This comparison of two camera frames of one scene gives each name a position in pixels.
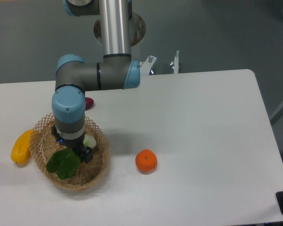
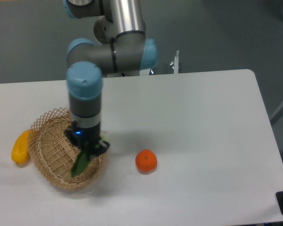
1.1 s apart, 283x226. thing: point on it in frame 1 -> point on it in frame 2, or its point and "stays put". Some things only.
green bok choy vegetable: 66,162 -> 82,160
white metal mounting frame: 145,67 stays put
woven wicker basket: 44,147 stays put
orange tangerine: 146,161 stays put
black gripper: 75,144 -> 87,137
